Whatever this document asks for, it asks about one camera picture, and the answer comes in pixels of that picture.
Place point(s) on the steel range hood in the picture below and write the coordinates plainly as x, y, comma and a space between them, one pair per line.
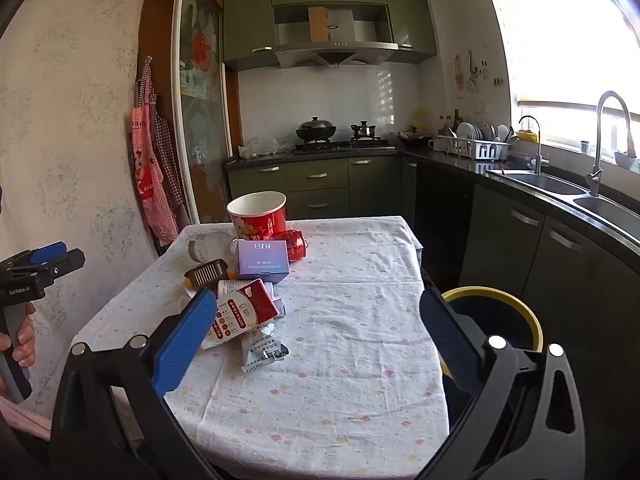
332, 55

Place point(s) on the red printed apron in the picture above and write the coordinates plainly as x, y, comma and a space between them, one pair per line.
147, 170

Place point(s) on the yellow plastic container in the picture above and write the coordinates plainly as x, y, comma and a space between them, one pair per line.
527, 136

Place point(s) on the silver foil snack packet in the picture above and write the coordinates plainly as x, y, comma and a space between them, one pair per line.
260, 352

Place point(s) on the white dish rack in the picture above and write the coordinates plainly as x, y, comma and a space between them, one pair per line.
470, 149

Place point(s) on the large steel faucet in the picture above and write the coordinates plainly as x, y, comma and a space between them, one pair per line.
595, 160

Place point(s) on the clear plastic bag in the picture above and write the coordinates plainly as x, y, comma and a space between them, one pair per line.
257, 149

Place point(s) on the stack of white plates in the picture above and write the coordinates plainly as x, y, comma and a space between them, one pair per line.
466, 131

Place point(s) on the group of condiment bottles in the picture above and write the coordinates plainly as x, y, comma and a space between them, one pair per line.
450, 122

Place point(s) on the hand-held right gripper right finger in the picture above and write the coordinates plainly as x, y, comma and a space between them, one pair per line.
447, 340

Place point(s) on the wall decoration sticker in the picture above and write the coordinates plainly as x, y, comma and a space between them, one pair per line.
460, 72

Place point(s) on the steel double sink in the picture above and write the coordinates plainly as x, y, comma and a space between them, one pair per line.
540, 182

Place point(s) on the black wok with lid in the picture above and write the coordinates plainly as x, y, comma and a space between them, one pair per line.
315, 130

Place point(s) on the kitchen window with blind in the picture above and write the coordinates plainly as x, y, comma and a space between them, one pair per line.
560, 35

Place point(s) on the person's left hand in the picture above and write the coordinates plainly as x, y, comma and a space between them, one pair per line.
25, 345

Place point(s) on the red checkered apron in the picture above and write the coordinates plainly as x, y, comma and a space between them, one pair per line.
171, 160

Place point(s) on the floral white tablecloth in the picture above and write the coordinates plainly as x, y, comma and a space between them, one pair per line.
350, 310

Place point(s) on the small steel pot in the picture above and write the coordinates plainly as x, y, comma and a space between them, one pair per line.
363, 131

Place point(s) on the dark frying pan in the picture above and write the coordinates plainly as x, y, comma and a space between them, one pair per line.
415, 135

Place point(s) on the dark brown comb-like item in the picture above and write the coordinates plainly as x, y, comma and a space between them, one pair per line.
205, 272

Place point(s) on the clear plastic bottle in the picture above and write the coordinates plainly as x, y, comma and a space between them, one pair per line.
207, 247

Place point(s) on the red and white carton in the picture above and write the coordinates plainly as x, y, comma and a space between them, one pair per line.
245, 310

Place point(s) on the black kitchen countertop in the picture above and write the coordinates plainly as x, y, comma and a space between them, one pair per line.
450, 157

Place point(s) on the green wall cabinets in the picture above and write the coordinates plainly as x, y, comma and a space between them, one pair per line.
247, 25

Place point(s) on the black gas stove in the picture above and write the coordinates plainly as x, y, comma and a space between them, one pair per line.
345, 146

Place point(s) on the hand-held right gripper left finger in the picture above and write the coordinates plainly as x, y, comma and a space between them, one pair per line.
185, 340

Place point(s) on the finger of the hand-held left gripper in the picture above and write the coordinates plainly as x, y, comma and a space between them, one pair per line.
67, 260
47, 252

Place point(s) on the crushed red soda can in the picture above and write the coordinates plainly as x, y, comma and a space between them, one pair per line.
295, 245

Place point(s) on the green base cabinets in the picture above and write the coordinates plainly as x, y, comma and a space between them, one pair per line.
320, 195

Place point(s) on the yellow rimmed trash bin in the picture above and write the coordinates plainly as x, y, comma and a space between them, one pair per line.
500, 310

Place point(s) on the purple cardboard box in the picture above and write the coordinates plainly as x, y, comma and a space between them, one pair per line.
262, 260

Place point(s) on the red paper bucket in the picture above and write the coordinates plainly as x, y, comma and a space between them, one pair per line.
255, 227

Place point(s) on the small steel faucet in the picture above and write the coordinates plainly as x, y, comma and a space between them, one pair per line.
538, 145

